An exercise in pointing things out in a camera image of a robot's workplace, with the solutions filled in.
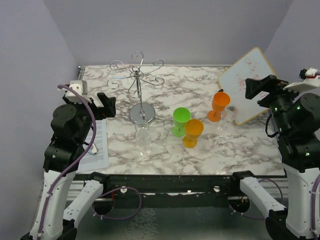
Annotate short clear glass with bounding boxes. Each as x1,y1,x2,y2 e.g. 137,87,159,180
134,119,150,132

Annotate tall clear wine glass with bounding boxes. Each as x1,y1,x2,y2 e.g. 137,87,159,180
135,128,152,156

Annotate orange plastic wine glass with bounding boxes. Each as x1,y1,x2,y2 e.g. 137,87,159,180
207,91,231,122

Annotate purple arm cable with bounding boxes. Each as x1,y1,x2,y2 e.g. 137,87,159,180
309,70,320,238
37,84,97,233

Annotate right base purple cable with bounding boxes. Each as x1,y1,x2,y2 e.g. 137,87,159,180
229,177,284,220

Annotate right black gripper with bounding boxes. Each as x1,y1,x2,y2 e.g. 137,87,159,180
245,72,308,134

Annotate whiteboard with yellow frame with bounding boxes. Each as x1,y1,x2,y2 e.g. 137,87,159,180
217,46,278,126

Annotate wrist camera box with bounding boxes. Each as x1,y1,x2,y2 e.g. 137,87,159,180
283,67,320,93
65,80,90,103

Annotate printed paper sheets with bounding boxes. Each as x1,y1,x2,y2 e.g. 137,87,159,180
76,119,109,173

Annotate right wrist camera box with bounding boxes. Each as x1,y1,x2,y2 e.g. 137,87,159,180
283,67,320,93

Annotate chrome wine glass rack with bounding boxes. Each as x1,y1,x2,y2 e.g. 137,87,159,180
107,51,165,124

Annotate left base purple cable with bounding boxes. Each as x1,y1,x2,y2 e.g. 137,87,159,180
91,186,142,221

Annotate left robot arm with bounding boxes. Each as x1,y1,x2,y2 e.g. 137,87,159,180
22,92,116,240

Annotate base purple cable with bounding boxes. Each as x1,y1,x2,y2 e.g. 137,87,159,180
229,177,284,220
91,186,142,221

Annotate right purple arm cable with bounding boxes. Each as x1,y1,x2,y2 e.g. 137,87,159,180
309,70,320,238

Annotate small white blue clip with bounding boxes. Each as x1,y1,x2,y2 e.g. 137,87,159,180
89,146,99,155

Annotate yellow-orange plastic wine glass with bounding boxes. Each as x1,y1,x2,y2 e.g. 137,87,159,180
182,119,204,148

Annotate black front mounting rail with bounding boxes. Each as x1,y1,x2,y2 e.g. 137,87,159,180
72,172,288,208

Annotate green plastic wine glass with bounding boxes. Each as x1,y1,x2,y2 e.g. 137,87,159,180
172,107,191,138

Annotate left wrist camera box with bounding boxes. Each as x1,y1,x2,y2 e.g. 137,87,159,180
65,80,90,103

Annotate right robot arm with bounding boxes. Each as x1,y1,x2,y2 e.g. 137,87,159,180
229,75,320,240

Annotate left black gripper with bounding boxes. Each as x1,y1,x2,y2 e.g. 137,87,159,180
65,91,117,143

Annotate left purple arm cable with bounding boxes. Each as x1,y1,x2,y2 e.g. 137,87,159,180
37,84,97,233

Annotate small clear wine glass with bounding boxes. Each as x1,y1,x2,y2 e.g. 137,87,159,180
217,105,237,132

